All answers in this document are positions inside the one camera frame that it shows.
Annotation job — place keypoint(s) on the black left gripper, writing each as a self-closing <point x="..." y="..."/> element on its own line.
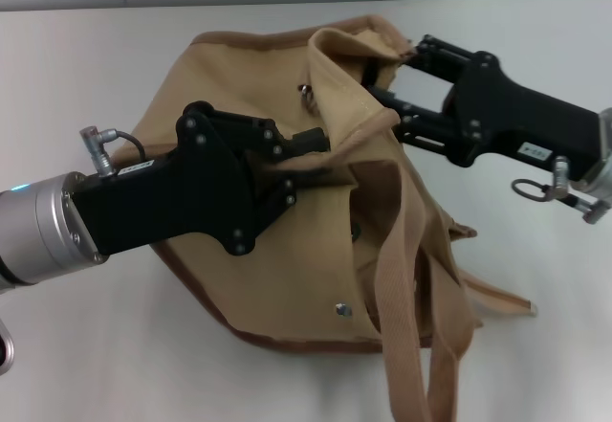
<point x="181" y="202"/>

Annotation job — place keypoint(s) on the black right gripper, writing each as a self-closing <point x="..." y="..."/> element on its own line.
<point x="516" y="120"/>

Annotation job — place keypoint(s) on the khaki canvas food bag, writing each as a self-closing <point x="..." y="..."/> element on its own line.
<point x="287" y="288"/>

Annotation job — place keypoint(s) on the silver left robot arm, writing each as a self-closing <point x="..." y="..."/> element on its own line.
<point x="33" y="230"/>

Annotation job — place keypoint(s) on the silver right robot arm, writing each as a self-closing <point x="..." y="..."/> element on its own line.
<point x="607" y="144"/>

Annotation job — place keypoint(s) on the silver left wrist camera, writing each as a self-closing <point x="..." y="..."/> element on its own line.
<point x="6" y="345"/>

